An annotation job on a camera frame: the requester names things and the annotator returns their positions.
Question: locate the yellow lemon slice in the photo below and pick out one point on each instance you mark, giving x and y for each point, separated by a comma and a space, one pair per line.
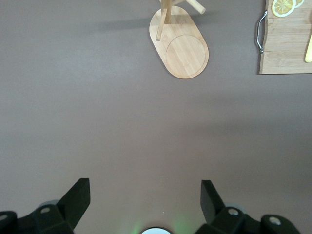
282, 8

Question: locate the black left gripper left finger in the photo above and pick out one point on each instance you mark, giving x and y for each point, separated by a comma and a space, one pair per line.
61, 214

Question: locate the yellow plastic fork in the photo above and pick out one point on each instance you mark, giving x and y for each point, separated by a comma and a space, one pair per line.
308, 54

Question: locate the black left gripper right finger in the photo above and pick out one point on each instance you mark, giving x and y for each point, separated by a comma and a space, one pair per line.
219, 217

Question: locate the wooden mug rack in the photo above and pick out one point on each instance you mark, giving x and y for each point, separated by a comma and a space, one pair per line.
185, 56

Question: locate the wooden cutting board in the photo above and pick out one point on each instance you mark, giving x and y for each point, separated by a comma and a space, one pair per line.
285, 48

